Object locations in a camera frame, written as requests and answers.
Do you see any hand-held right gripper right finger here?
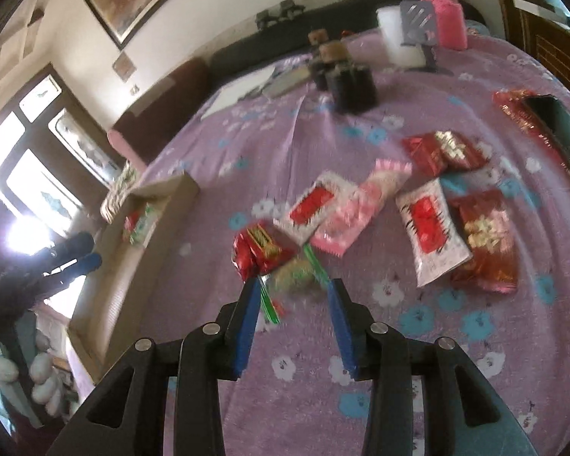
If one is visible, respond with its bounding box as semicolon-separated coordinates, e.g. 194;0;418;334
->
327;278;540;456

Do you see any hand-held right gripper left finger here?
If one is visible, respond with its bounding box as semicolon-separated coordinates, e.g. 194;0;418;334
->
45;276;262;456

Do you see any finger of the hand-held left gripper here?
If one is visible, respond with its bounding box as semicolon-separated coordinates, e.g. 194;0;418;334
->
40;232;97;267
47;253;103;286

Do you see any shallow cardboard box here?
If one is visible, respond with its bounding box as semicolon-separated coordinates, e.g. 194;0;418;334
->
66;173;201;385

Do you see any red twist-wrapped candy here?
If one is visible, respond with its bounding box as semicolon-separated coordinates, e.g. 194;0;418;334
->
123;210;143;236
232;222;296;282

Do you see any green-ended snack packet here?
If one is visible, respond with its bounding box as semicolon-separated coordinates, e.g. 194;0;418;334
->
130;202;160;248
259;244;331;326

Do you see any pink snack packet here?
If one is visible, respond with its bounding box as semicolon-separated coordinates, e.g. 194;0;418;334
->
360;158;414;217
311;197;377;257

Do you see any patterned brown blanket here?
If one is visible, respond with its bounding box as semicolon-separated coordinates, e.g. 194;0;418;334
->
100;161;144;222

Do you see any white lumpy cushion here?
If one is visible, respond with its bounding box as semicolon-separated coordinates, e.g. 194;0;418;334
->
0;328;73;420

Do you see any glass panelled wooden door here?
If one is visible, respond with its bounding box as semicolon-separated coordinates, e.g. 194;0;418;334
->
0;63;125;248

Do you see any maroon armchair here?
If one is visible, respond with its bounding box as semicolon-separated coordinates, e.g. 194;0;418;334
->
107;57;214;168

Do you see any purple floral tablecloth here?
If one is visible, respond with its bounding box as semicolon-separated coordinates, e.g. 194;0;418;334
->
71;24;570;456

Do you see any white paper sheet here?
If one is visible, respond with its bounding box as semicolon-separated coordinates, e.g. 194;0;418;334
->
200;64;277;119

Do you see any dark jar with cork lid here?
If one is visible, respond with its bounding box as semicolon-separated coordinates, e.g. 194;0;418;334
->
308;31;334;91
323;42;379;115

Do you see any grey notebook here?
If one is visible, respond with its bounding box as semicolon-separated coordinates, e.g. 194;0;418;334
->
263;64;310;98

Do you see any black smartphone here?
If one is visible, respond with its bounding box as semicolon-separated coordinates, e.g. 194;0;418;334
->
522;95;570;193

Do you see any white plastic cup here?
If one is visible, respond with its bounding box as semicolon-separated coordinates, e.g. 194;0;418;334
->
376;6;429;70

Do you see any dark figurine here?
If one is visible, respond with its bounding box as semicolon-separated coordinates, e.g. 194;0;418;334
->
255;9;279;32
278;0;307;22

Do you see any black sofa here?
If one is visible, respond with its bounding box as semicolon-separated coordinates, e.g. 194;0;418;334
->
204;0;488;81

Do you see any pink bottle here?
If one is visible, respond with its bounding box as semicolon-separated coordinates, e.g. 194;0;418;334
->
419;0;469;51

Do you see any small wall plaque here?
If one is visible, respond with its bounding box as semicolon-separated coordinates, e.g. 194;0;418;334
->
111;53;136;79

